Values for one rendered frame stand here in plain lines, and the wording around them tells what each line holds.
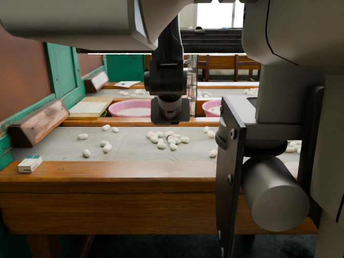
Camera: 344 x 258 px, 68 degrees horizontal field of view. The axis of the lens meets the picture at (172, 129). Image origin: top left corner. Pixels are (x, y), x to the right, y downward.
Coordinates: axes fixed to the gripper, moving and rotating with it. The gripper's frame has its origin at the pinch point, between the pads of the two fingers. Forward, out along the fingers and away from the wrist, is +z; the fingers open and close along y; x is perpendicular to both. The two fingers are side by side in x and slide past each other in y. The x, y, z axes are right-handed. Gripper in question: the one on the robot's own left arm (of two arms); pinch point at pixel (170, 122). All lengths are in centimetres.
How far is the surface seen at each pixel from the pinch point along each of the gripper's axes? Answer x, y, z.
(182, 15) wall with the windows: -375, -26, 360
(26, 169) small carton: 14.5, 37.4, -4.5
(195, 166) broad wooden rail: 13.6, -6.7, -1.4
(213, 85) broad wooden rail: -54, -28, 78
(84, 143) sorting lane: 1.6, 30.2, 15.8
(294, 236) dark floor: 38, -70, 89
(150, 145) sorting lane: 3.2, 7.1, 14.3
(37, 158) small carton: 11.2, 36.4, -2.3
